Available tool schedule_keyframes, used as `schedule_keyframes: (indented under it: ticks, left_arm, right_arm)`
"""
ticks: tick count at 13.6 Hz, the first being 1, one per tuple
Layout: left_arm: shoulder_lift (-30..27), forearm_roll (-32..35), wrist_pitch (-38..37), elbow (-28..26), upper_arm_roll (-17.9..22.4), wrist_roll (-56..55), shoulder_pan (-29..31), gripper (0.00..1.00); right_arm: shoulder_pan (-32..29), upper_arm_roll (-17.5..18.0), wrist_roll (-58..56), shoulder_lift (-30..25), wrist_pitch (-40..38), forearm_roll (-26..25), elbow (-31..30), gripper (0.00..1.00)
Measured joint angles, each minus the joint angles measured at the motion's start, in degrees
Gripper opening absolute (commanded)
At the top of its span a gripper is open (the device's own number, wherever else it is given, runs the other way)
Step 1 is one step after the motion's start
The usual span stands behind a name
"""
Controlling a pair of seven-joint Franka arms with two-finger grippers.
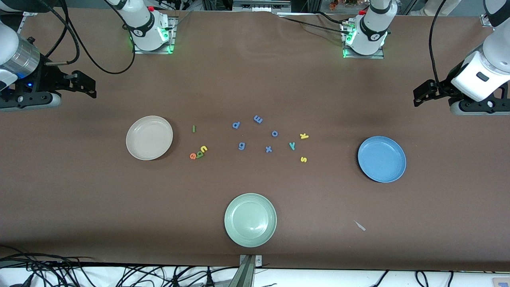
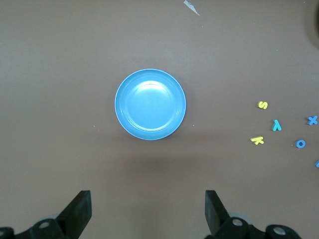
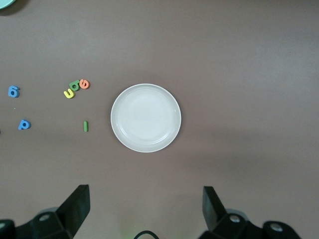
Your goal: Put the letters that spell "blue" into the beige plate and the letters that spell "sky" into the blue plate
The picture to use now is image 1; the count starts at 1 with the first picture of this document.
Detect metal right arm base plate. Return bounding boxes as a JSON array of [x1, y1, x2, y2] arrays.
[[133, 16, 177, 54]]

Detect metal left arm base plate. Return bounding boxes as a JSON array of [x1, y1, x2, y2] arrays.
[[342, 22, 385, 59]]

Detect brown table cover sheet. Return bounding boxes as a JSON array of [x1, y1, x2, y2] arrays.
[[0, 7, 510, 271]]

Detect tangled black floor cables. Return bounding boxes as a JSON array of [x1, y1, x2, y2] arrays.
[[0, 245, 239, 287]]

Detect beige brown round plate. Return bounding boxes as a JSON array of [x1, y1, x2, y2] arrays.
[[126, 116, 174, 161]]

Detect blue round plate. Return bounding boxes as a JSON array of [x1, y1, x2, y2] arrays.
[[357, 136, 407, 183]]

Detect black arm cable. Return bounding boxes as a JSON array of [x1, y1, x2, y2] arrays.
[[428, 0, 449, 90], [40, 0, 136, 75]]

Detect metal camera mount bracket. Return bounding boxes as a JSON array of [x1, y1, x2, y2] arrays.
[[229, 255, 263, 287]]

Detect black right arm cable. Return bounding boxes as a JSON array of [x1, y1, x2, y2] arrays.
[[40, 0, 136, 75]]

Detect pale green round plate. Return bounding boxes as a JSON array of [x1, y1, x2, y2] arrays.
[[224, 193, 277, 248]]

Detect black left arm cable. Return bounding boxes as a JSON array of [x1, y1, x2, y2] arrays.
[[428, 0, 449, 90]]

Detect black table top cable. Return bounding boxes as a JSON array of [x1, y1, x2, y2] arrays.
[[279, 15, 347, 32]]

